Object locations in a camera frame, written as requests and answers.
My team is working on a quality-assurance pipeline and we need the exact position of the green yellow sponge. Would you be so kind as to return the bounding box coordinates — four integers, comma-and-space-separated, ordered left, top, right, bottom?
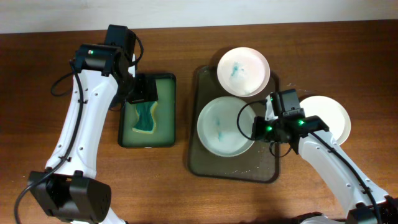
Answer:
132, 101, 157, 134

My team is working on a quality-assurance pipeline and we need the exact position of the cream plate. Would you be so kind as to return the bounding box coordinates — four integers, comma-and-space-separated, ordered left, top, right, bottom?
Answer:
300, 96, 351, 145

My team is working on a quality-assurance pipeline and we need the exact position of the pale green plate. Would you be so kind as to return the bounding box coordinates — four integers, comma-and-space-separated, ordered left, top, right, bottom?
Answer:
197, 96, 256, 157

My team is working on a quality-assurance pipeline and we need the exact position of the pink plate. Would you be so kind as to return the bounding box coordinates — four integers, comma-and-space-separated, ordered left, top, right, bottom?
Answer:
216, 47, 271, 97

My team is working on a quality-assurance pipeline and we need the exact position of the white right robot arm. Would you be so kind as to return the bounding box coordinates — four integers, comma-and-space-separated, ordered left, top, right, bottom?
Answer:
252, 116, 397, 223

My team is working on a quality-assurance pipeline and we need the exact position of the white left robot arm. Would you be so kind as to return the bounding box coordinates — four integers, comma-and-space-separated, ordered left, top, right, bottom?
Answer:
25, 41, 157, 223

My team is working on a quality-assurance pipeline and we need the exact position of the large brown serving tray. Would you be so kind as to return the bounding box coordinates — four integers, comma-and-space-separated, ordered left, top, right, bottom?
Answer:
187, 65, 280, 184

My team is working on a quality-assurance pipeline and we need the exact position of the dark green water tray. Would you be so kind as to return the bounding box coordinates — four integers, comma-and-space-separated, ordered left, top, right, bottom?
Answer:
118, 73, 176, 148

